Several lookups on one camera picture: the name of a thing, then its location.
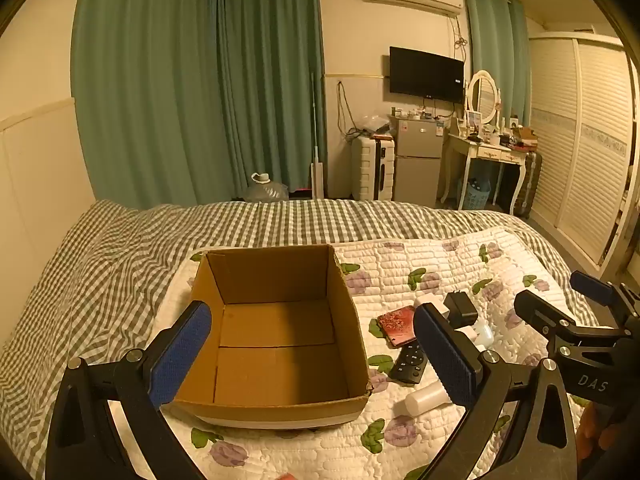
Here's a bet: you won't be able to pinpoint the hanging wall cables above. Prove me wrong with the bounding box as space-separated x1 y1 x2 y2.
336 80 362 140

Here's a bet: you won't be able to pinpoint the clear plastic bag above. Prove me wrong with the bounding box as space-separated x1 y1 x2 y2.
357 112 391 136

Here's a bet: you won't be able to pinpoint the white plastic bottle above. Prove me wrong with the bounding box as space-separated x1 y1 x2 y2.
405 380 453 417

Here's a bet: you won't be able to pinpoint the small translucent bottle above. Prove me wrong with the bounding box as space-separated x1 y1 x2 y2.
472 322 496 351

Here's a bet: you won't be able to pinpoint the wide green curtain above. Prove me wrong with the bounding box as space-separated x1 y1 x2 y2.
72 0 223 211

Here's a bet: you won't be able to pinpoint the white charger block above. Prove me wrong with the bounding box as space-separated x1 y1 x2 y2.
416 296 451 318

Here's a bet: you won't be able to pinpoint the clear water jug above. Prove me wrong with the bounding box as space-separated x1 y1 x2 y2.
242 172 290 202

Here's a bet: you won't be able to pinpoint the white louvred wardrobe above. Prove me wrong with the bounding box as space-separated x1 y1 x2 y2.
527 32 640 276

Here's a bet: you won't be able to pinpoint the black wall television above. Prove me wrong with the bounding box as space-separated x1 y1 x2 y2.
389 46 465 103

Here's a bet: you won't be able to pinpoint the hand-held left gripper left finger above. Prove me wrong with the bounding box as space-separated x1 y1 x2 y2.
45 301 213 480

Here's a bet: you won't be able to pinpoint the black power adapter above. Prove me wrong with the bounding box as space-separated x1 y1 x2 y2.
443 290 479 328

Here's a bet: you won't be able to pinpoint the person's right hand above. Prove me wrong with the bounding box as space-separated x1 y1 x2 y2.
577 402 640 463

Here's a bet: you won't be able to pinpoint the narrow green curtain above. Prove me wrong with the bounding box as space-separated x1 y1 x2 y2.
462 0 531 131

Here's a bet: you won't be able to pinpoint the white dressing table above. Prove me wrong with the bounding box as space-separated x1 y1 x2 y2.
440 132 531 213

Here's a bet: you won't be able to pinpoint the dark suitcase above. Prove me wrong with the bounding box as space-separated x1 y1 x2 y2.
512 150 543 218

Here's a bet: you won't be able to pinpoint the black remote control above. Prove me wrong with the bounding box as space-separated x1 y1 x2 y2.
389 341 430 385

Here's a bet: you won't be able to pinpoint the oval white vanity mirror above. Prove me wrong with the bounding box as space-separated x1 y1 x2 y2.
467 70 501 126

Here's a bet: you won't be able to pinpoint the white floral quilt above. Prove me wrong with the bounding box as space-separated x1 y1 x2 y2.
160 227 601 480

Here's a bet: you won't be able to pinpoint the blue basket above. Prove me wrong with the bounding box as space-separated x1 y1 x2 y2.
457 176 493 211

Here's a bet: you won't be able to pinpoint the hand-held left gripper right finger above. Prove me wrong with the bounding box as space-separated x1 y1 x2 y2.
414 304 583 480

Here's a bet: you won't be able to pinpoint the white flat mop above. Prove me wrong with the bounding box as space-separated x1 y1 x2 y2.
309 72 326 200

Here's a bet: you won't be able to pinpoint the white suitcase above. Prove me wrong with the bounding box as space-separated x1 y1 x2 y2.
351 135 398 202

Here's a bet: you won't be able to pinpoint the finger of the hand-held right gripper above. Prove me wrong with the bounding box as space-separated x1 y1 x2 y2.
514 289 576 358
570 270 640 318

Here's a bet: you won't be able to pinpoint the silver small fridge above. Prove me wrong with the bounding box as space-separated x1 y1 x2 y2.
392 115 446 203

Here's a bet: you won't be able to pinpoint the brown cardboard box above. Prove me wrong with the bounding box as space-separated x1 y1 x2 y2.
172 244 373 431

